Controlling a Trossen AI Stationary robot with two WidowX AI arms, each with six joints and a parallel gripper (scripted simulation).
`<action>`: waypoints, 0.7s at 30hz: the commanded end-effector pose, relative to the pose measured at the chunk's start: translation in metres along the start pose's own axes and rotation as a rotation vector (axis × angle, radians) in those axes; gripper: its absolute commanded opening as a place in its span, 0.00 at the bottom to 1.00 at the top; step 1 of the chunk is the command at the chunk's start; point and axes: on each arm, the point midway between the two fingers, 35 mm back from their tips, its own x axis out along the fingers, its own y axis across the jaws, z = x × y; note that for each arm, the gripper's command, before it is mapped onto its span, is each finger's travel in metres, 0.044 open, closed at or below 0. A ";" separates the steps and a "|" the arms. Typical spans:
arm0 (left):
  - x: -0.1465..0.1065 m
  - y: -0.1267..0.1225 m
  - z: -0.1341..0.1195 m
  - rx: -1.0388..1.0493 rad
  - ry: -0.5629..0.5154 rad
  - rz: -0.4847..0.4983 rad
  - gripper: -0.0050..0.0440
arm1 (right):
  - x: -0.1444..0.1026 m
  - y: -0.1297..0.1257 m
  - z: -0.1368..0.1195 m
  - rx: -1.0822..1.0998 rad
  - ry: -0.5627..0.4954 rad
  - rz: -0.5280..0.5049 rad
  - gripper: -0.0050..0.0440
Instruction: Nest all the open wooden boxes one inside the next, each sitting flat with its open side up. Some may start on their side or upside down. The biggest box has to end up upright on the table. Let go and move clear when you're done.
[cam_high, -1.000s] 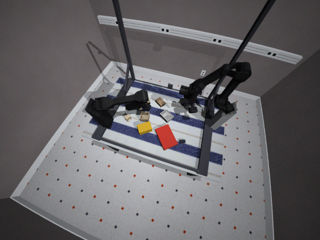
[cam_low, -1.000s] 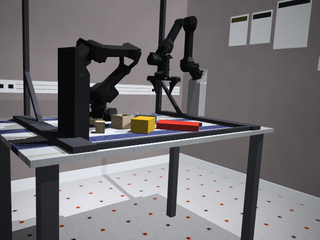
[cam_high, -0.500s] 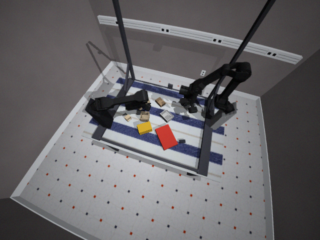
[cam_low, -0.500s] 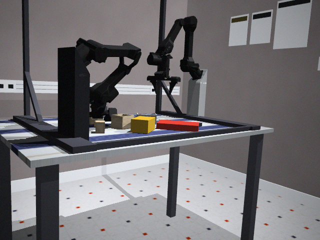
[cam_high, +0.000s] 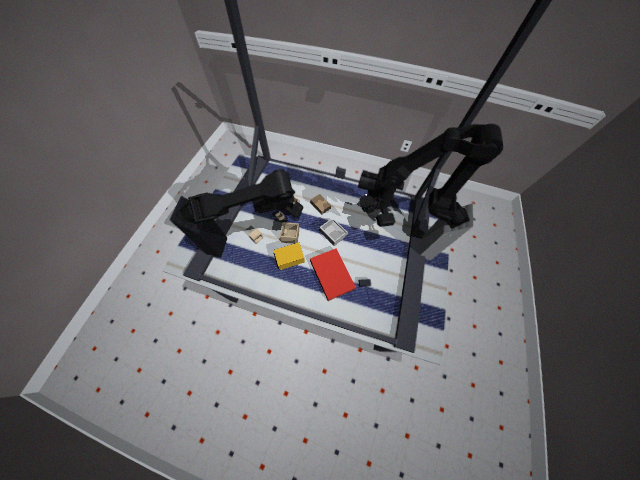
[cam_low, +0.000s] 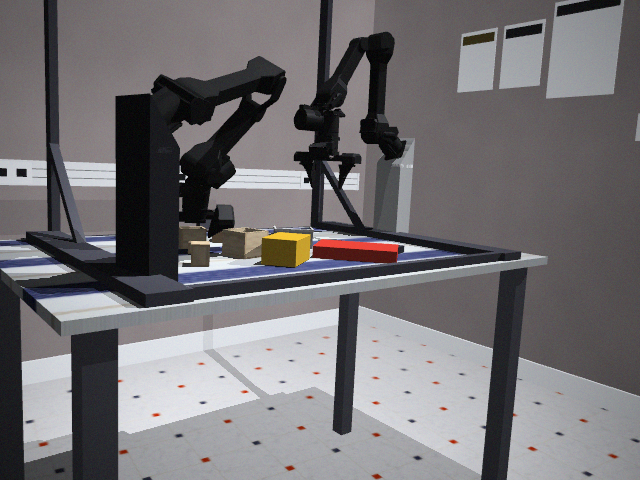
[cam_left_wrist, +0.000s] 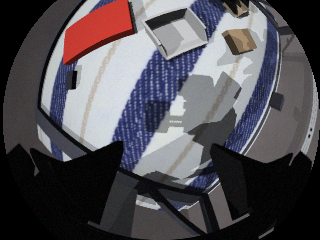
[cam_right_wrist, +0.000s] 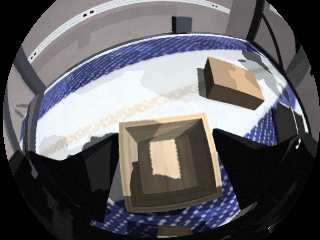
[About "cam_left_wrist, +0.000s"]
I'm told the red flat rectangular slab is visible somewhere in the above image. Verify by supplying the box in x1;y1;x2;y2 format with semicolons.
63;0;135;65

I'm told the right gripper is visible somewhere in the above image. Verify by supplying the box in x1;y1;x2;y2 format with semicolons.
223;0;250;14

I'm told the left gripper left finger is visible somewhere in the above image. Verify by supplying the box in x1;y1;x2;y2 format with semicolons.
30;140;124;225

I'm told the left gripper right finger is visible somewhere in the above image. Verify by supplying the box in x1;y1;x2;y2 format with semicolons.
210;143;293;221

